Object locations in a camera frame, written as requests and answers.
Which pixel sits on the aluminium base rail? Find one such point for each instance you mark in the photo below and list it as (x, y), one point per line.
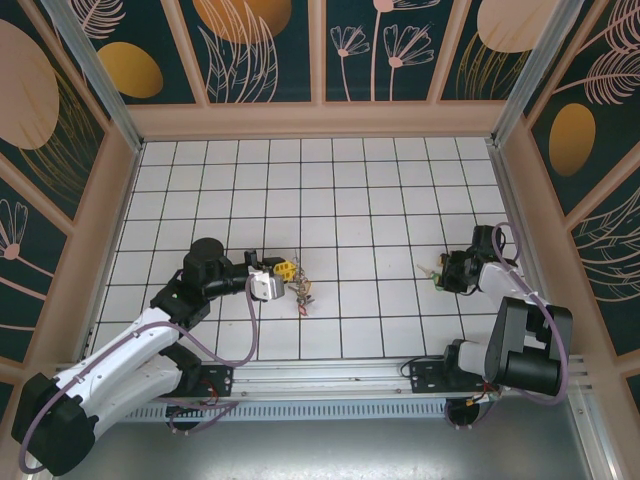
(320, 375)

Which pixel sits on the aluminium side rail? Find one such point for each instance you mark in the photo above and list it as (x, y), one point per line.
(509, 195)

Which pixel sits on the yellow power connector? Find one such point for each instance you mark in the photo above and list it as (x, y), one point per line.
(475, 401)

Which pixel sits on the green-headed key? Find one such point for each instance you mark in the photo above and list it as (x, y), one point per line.
(427, 271)

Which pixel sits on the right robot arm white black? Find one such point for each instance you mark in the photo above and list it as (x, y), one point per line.
(530, 350)

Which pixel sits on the aluminium frame post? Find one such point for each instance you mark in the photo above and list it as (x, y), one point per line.
(537, 70)
(97, 70)

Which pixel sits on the silver keyring bunch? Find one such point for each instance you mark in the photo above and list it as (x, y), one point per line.
(301, 287)

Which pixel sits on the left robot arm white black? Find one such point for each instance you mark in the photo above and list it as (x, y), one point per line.
(125, 345)

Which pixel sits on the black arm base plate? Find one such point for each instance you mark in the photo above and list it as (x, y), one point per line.
(425, 377)
(220, 377)

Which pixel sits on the grey metal sheet panel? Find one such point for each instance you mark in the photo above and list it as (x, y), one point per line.
(320, 450)

